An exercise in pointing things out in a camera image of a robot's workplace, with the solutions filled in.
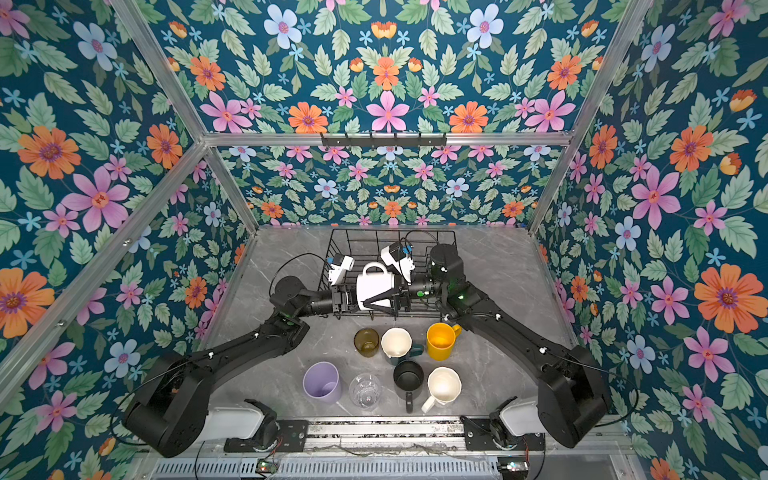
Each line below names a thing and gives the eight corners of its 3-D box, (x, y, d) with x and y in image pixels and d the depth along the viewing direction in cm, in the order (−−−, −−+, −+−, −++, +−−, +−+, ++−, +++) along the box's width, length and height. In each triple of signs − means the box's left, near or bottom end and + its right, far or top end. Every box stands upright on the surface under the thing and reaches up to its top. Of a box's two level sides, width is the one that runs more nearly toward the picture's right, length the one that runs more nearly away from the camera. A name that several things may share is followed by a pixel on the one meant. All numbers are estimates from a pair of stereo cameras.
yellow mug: (427, 360, 88) (428, 348, 80) (425, 336, 93) (427, 322, 85) (460, 360, 88) (464, 348, 80) (457, 336, 93) (461, 322, 85)
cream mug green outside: (377, 354, 89) (374, 340, 80) (397, 336, 92) (396, 320, 84) (401, 379, 84) (400, 367, 76) (421, 358, 88) (422, 344, 80)
